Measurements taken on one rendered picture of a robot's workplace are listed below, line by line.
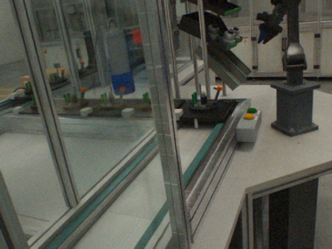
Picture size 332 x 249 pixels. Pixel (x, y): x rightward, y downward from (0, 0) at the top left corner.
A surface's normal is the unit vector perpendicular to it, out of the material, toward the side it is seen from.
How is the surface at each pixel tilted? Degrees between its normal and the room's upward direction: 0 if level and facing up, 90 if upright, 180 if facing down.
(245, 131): 90
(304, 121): 90
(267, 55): 90
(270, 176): 0
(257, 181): 0
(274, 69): 90
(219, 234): 0
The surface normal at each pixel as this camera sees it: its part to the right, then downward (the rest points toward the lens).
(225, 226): -0.13, -0.93
